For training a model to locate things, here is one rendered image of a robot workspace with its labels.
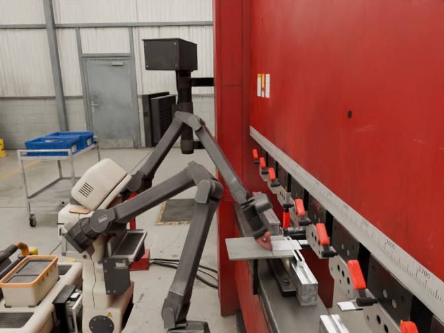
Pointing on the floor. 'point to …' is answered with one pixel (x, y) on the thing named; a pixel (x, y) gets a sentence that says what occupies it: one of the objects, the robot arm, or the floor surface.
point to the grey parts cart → (53, 191)
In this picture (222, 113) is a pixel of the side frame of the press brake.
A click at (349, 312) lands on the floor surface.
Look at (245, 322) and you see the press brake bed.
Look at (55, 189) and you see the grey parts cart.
